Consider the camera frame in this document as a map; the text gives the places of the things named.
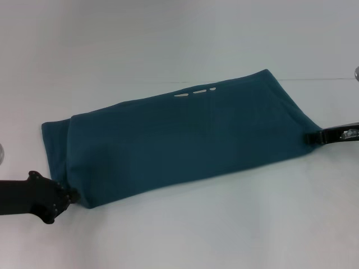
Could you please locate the right arm cable with plug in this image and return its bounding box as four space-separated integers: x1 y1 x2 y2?
339 128 359 140

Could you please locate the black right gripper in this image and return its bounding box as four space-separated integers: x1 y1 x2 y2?
305 122 359 145

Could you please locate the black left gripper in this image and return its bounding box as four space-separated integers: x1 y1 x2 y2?
0 170 81 225

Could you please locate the blue shirt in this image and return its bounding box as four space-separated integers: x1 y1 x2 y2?
41 68 323 211

